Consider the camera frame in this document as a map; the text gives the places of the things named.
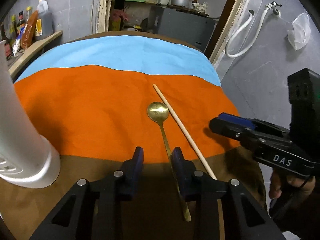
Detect light wooden chopstick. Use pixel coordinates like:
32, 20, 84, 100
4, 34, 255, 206
153, 84, 217, 180

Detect grey metal cabinet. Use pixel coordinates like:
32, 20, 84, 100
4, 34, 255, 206
147, 6, 217, 52

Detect white blue seasoning packet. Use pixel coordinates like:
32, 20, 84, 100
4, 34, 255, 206
12, 30, 24, 56

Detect white plastic utensil caddy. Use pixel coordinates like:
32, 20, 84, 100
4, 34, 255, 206
0, 41, 61, 189

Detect large dark vinegar jug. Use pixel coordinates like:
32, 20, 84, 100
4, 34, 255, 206
35, 0, 53, 41

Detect person's right hand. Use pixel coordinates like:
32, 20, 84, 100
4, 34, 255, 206
269, 170, 316, 201

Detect white flexible hose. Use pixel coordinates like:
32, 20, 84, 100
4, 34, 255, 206
224, 3, 272, 59

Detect yellow-cap sauce bottle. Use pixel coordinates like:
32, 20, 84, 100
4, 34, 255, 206
26, 6, 32, 22

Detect metal wall tap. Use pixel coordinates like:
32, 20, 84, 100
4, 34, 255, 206
265, 1, 282, 17

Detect hanging white mesh bag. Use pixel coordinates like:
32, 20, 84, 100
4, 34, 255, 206
287, 12, 311, 51

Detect gold metal spoon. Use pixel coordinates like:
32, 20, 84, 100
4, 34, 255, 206
146, 101, 192, 222

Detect striped blue orange brown cloth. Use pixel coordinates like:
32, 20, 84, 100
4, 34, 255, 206
0, 31, 267, 240

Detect red-label sauce bottle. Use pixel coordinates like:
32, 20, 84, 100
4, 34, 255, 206
17, 11, 25, 35

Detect metal cooking pot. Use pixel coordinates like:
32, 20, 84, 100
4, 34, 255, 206
170, 0, 193, 9

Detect orange-red spice bag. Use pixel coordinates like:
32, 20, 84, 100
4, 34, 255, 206
21, 10, 39, 50

